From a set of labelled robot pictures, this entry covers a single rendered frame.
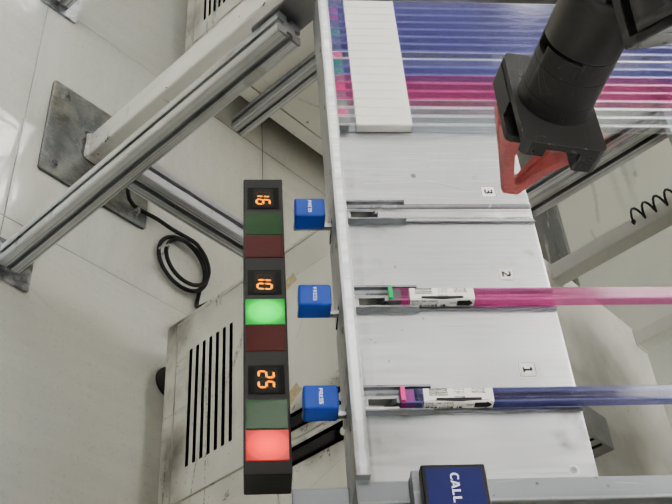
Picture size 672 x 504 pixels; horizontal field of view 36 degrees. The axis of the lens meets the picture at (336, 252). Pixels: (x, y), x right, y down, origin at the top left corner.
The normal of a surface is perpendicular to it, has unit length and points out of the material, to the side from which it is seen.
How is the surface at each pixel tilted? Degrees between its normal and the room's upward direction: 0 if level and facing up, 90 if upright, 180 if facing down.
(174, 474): 90
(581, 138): 35
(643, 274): 90
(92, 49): 0
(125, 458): 0
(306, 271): 90
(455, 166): 44
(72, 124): 0
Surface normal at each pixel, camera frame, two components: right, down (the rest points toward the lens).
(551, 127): 0.22, -0.65
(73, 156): 0.73, -0.48
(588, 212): -0.68, -0.45
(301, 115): 0.06, 0.75
